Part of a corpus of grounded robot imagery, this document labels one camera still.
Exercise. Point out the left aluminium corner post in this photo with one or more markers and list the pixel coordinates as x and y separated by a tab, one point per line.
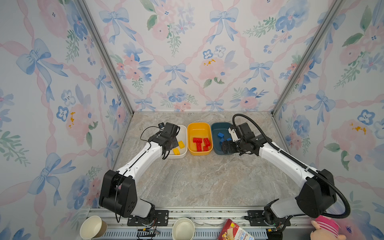
95	34

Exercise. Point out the right aluminium corner post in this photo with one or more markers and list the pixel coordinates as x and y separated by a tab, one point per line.
330	16

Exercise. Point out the tan paper cup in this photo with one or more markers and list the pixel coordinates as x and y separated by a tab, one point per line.
93	227

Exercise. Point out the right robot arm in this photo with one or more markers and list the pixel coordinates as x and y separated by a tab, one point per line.
318	194

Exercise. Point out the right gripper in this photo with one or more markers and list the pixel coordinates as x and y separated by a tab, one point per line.
229	144

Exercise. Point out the yellow plastic container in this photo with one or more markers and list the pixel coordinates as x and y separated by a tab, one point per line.
198	130

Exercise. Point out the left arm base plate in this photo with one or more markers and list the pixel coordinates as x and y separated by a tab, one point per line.
158	218

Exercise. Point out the white plastic container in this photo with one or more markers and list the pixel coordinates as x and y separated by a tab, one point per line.
181	150

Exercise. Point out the aluminium corner post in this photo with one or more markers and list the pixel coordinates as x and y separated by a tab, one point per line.
95	34
330	16

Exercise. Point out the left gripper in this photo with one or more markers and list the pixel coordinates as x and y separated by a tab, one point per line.
175	143

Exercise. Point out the dark teal plastic container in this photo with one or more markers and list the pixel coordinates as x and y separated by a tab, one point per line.
220	127

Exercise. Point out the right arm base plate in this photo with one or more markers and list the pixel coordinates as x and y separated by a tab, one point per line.
262	218

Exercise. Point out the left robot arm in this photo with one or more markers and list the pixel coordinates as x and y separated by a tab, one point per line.
119	191

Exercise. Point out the snack box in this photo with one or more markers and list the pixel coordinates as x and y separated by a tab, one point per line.
232	231

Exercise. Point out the small yellow lego brick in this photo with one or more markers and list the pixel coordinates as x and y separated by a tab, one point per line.
181	144

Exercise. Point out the aluminium front rail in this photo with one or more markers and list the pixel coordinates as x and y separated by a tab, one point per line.
203	217

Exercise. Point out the pink plush toy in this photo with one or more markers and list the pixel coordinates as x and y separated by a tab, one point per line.
325	229

